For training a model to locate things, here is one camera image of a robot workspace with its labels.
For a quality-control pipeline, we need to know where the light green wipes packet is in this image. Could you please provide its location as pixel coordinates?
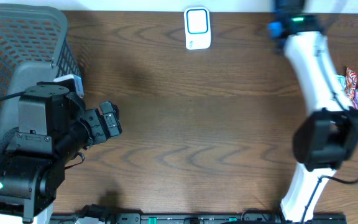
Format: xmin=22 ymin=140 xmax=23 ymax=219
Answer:
xmin=336 ymin=75 xmax=346 ymax=91

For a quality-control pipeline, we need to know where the red orange chocolate bar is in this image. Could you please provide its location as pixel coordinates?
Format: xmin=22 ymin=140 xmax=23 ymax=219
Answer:
xmin=344 ymin=67 xmax=357 ymax=100

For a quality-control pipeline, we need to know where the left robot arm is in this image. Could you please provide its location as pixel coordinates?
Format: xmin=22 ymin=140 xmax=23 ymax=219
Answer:
xmin=0 ymin=83 xmax=122 ymax=223

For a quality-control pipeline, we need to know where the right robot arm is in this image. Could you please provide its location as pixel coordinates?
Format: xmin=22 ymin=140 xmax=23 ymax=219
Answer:
xmin=268 ymin=0 xmax=358 ymax=223

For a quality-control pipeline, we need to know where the grey plastic mesh basket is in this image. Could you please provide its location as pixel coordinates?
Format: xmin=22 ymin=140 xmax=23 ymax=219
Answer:
xmin=0 ymin=2 xmax=83 ymax=164

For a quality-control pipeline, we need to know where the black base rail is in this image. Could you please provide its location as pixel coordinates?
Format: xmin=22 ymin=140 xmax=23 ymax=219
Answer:
xmin=50 ymin=212 xmax=348 ymax=224

